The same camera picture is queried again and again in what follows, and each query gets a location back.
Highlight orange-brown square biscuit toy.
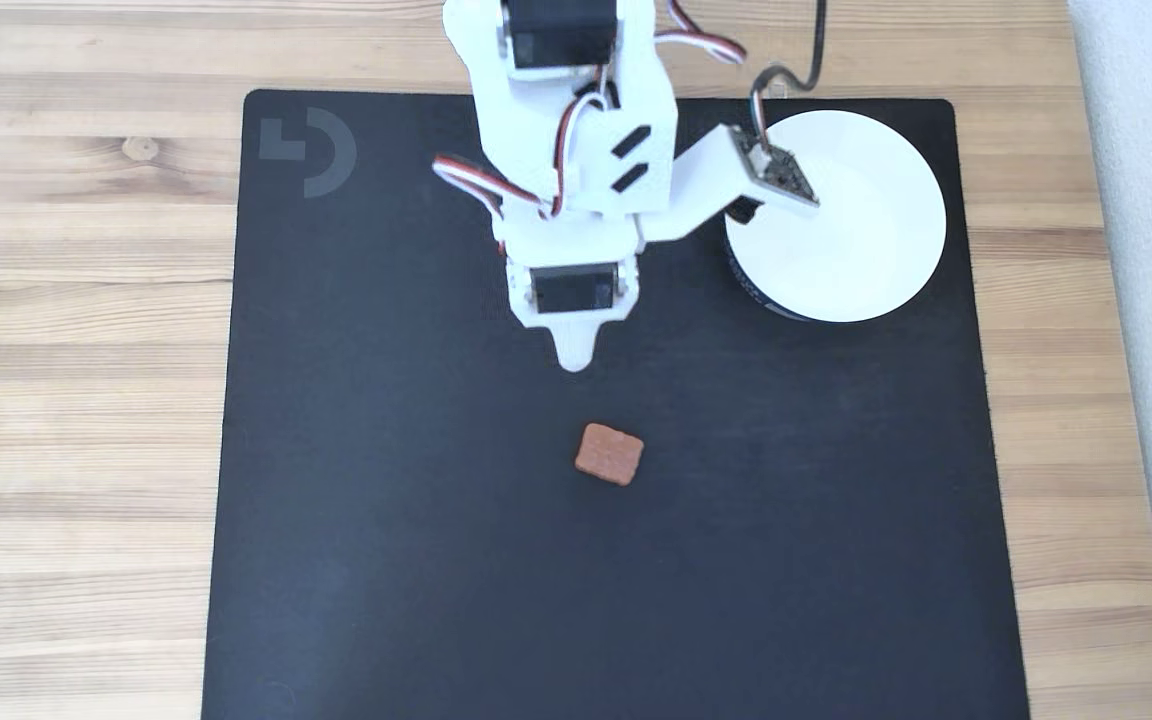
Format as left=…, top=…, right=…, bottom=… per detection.
left=574, top=422, right=646, bottom=488

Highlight black desk mat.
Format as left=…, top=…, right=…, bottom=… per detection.
left=201, top=88, right=1032, bottom=720

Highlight white round bowl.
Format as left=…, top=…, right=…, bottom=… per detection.
left=723, top=108, right=948, bottom=324

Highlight red white black servo wires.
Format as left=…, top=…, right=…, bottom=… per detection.
left=658, top=0, right=748, bottom=67
left=433, top=88, right=619, bottom=251

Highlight camera board on white mount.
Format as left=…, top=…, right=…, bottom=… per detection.
left=639, top=122, right=822, bottom=246

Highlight black camera cable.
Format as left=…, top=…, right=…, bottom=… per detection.
left=750, top=0, right=828, bottom=141

